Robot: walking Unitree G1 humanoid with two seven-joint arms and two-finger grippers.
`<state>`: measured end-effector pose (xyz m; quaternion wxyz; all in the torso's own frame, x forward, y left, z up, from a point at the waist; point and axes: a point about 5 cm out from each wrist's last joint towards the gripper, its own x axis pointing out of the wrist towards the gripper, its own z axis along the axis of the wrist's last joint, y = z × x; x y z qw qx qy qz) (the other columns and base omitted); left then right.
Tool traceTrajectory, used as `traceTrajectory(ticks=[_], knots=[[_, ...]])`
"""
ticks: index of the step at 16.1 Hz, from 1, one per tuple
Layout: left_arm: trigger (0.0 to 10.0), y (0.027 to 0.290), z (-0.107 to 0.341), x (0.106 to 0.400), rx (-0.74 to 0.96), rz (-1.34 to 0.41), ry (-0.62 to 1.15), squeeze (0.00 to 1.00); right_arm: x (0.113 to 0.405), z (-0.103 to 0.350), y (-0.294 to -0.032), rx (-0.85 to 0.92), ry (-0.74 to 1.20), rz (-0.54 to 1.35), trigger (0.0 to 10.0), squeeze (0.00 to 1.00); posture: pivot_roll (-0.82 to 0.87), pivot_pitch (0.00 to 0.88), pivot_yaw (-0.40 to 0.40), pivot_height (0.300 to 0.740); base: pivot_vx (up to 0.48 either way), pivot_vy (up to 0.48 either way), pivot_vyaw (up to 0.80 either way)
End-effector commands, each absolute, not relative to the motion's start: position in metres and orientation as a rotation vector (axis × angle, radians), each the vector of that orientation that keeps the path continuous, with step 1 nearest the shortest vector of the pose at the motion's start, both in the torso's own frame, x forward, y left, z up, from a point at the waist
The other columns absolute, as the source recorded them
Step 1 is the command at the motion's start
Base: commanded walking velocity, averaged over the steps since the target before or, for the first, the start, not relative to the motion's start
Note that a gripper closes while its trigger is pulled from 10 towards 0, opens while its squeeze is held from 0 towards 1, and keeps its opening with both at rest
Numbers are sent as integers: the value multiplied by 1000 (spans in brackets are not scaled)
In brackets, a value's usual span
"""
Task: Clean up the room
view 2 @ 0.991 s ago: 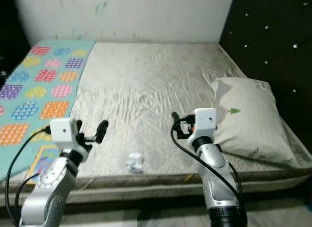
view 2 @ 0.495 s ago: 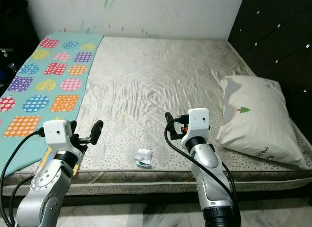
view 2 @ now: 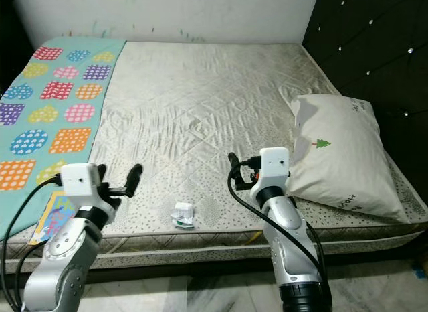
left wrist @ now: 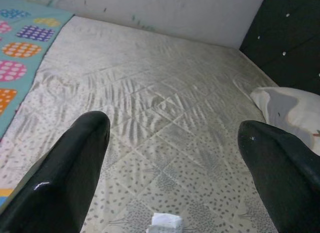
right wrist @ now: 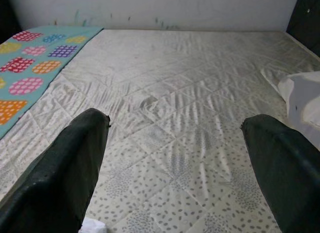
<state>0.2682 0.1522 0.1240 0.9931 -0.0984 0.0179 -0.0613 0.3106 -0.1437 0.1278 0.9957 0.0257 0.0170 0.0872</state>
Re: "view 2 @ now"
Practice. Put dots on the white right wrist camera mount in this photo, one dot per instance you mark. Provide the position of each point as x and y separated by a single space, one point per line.
274 165

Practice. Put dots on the white quilted mattress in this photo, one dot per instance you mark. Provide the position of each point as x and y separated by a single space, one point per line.
194 104

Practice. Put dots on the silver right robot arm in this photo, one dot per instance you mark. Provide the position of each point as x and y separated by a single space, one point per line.
291 252

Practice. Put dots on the blue children's picture book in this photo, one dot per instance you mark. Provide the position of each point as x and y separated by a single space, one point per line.
55 221

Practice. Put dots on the white paper wrapper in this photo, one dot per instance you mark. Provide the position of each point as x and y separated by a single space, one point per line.
183 215

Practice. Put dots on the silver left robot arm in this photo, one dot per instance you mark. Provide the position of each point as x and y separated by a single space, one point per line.
63 272

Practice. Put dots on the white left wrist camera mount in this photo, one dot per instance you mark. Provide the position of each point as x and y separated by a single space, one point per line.
79 181

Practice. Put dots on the white pillow with green tree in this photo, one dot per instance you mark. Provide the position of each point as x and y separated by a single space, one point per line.
341 168

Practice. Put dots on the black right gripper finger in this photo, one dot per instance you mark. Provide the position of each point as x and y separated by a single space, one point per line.
233 162

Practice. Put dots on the teal blanket with dotted shapes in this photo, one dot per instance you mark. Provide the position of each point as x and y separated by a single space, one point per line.
53 118

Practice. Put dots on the black tufted headboard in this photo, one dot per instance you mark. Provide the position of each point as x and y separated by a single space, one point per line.
374 37

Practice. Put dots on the small blue floor object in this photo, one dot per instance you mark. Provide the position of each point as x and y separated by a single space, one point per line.
422 268

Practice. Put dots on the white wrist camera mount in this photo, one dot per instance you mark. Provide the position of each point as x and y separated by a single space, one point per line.
79 181
274 165

